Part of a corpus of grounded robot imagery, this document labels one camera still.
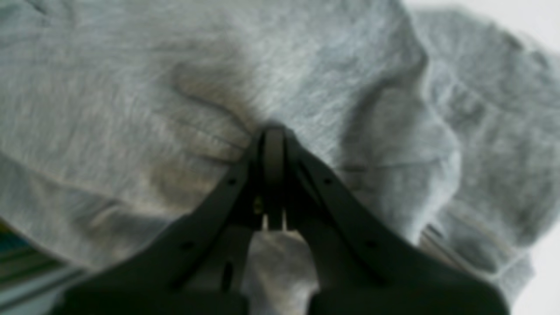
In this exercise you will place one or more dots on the grey t-shirt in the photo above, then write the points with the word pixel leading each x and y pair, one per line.
pixel 118 116

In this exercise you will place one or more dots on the aluminium extrusion frame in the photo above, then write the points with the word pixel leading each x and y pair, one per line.
pixel 30 281

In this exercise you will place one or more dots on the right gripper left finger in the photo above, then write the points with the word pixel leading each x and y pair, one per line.
pixel 195 267

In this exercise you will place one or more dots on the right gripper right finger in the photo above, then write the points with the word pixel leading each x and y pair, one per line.
pixel 362 267

